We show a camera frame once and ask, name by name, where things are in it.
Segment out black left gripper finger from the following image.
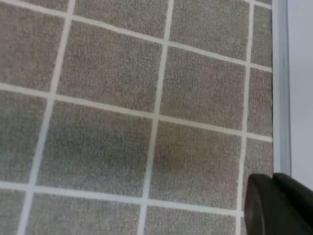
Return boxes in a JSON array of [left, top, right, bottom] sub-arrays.
[[244, 173, 313, 235]]

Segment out grey checked tablecloth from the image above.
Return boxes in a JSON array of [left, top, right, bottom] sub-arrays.
[[0, 0, 272, 235]]

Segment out silver table edge strip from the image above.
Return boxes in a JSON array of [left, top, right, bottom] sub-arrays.
[[272, 0, 291, 176]]

